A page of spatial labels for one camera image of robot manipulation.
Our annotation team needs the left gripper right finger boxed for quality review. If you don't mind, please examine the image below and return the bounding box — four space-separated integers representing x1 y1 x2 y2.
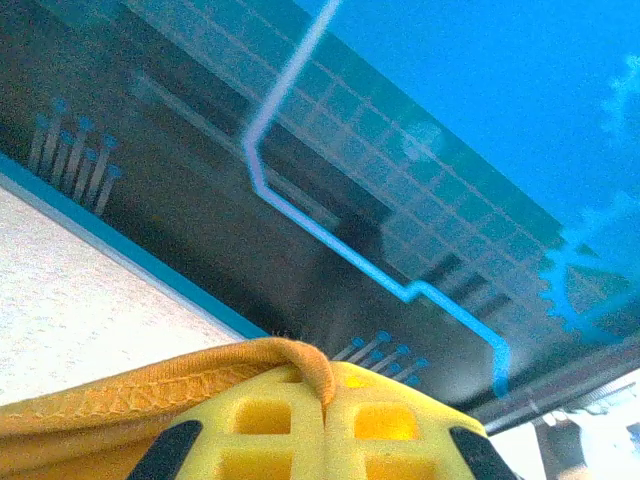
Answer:
324 360 519 480

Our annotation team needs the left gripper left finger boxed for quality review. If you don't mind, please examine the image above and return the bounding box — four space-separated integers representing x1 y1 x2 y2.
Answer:
127 367 327 480

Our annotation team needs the yellow t-shirt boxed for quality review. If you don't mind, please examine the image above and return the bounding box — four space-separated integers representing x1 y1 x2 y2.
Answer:
0 337 337 480

